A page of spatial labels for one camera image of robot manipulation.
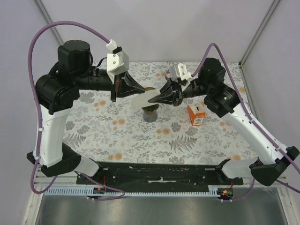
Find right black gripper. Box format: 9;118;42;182
149;77;211;107

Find white paper coffee filter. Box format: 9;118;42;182
131;89;160;110

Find green glass coffee dripper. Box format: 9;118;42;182
142;87;159;112

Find orange coffee filter box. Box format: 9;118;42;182
187;103;206;127

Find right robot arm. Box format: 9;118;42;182
148;58;300;187

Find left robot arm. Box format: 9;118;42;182
27;40;145;184

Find small glass beaker brown band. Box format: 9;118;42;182
165;69;170;80

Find floral patterned table mat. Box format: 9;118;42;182
62;61;259;165

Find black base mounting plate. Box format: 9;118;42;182
76;160;244;193

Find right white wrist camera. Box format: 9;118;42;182
169;63;194;82

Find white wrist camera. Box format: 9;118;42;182
106;39;129;83
169;63;194;82

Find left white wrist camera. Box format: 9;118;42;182
106;39;129;83

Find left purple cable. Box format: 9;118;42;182
28;21;126;201

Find purple cable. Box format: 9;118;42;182
192;43;300;203
28;21;126;201

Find white slotted cable duct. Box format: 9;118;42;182
44;186;222;196

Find aluminium rail frame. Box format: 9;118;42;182
34;166;289;187

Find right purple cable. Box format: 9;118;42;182
192;43;300;203

